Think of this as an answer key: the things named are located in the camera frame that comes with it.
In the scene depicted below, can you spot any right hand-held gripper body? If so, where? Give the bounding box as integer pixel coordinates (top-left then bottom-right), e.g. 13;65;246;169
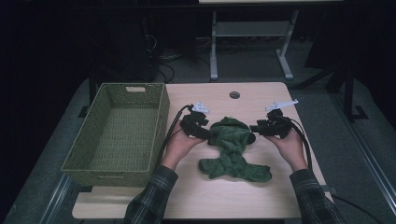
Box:
257;98;299;140

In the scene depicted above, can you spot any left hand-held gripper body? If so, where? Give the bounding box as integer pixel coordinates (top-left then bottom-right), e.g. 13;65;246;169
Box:
179;101;210;138

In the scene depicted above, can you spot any green fleece garment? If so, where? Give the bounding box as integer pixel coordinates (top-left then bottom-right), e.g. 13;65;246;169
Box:
198;116;274;184

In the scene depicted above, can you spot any person's left hand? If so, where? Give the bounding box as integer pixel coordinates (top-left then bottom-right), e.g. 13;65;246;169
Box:
160;124;206;172

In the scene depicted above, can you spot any person's right hand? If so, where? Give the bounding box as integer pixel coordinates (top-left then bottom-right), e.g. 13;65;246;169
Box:
264;129;309;173

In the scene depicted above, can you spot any green woven basket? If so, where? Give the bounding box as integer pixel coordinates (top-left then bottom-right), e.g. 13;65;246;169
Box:
61;82;171;188

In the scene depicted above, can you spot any black metal stand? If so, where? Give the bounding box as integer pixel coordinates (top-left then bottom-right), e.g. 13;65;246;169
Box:
326;62;370;122

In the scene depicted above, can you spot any white metal rack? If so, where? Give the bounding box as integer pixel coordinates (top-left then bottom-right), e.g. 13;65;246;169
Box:
198;0;344;81

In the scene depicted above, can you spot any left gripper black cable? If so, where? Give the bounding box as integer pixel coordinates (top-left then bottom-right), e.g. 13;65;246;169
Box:
155;104;194;166

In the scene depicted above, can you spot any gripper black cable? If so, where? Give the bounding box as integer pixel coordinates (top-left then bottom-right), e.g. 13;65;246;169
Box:
155;104;194;166
278;115;314;172

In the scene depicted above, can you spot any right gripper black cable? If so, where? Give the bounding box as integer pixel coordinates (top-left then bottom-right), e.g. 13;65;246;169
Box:
278;115;314;172

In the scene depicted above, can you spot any tangle of floor cables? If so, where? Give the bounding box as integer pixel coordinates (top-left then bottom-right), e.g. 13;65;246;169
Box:
146;34;213;83

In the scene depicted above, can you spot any metal floor rail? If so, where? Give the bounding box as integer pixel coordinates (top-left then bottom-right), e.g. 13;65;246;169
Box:
38;174;73;224
330;92;396;216

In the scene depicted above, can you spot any black floor cable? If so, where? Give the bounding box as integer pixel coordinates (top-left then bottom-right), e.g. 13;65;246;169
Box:
330;193;386;224

